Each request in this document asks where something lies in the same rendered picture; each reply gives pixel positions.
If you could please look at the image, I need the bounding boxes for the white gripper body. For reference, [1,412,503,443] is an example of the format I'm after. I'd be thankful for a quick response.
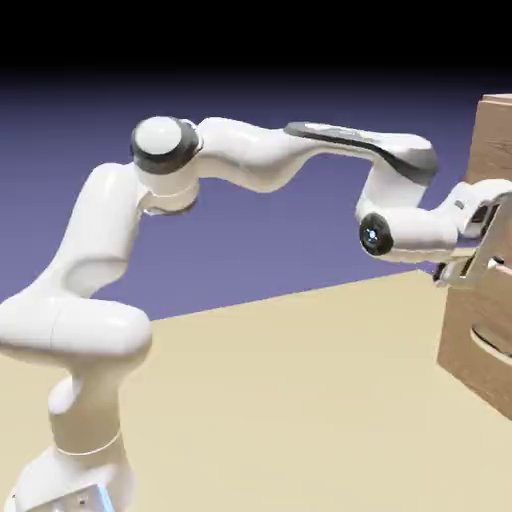
[432,195,507,289]

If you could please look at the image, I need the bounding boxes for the light wood cabinet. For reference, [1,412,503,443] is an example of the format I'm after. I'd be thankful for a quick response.
[436,92,512,422]

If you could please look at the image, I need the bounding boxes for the plain wood drawer front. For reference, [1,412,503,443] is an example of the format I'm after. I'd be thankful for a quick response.
[447,94,512,281]

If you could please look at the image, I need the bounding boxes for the wood drawer front with handle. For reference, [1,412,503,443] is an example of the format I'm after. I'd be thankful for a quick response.
[436,265,512,422]

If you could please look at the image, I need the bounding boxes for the curved metal drawer handle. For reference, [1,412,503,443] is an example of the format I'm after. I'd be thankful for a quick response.
[469,324,512,358]

